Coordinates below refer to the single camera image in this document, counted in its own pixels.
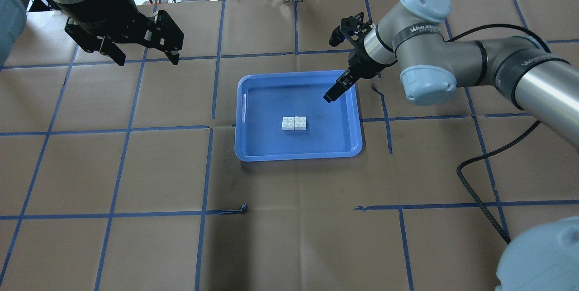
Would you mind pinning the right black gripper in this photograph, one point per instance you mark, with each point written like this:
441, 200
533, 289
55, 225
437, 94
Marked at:
360, 65

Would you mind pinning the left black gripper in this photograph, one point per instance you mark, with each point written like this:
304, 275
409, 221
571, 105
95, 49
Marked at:
92, 3

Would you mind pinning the white building block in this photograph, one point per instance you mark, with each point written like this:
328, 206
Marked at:
288, 123
300, 122

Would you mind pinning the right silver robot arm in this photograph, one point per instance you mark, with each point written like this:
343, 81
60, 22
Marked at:
522, 69

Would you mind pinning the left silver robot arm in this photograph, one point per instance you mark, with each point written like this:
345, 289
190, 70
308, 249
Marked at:
13, 20

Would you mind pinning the blue plastic tray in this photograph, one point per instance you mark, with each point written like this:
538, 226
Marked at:
333, 129

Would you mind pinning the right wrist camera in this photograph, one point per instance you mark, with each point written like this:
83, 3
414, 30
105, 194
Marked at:
353, 28

